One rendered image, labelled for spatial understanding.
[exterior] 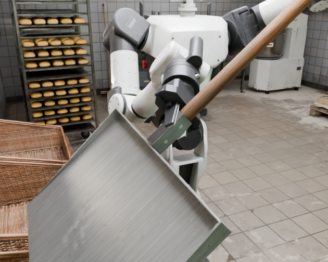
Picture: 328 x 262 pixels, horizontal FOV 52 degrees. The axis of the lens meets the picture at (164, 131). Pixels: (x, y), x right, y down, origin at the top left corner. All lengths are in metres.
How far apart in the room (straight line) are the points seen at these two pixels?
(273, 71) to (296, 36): 0.70
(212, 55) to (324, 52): 5.52
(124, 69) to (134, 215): 0.56
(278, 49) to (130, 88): 5.02
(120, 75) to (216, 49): 0.34
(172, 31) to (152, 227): 0.69
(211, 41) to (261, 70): 4.83
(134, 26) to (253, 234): 1.71
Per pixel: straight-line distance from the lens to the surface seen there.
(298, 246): 2.42
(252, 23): 1.30
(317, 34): 6.73
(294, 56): 6.30
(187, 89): 0.74
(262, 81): 6.00
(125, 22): 1.11
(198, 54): 0.80
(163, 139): 0.66
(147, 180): 0.65
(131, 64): 1.08
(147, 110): 0.95
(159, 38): 1.11
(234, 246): 2.30
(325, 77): 6.61
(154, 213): 0.59
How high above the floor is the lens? 1.44
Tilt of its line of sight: 21 degrees down
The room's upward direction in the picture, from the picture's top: straight up
